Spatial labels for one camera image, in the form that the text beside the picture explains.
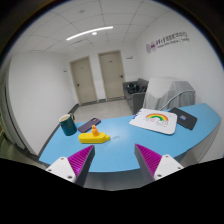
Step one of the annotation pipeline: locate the white covered furniture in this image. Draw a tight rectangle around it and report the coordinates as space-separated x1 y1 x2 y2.
143 77 196 110

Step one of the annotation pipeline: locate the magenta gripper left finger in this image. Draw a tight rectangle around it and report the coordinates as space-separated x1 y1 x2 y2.
46 145 95 186

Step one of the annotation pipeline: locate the wall logo sign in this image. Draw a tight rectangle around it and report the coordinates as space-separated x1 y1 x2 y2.
146 31 189 54

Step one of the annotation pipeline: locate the grey sofa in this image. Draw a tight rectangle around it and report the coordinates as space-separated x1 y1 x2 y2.
122 78 148 114

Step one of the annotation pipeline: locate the long ceiling light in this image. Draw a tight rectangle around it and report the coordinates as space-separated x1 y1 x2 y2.
66 26 114 41

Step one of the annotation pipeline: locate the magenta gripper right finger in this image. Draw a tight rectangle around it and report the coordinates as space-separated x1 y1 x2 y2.
134 144 183 181

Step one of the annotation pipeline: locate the right beige door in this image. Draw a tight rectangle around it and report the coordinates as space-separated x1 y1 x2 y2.
99 51 124 99

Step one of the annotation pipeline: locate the orange charger plug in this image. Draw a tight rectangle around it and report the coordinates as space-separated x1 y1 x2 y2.
92 125 99 137

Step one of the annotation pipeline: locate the dark green mug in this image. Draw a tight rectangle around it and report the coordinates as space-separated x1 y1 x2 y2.
59 114 77 136

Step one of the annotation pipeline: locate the white rainbow drawing board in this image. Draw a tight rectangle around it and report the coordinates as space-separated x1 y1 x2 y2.
129 108 177 135

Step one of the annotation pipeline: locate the black tablet case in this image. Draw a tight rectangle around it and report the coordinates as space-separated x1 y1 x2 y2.
170 107 197 130

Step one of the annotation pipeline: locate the beige door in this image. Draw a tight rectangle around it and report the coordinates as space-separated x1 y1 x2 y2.
99 51 124 99
70 57 97 104

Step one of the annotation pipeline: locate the dark purple smartphone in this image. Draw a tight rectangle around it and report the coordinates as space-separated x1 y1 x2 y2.
78 118 101 133

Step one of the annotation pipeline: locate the left beige door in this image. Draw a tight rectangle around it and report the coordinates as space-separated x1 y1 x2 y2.
70 57 97 104

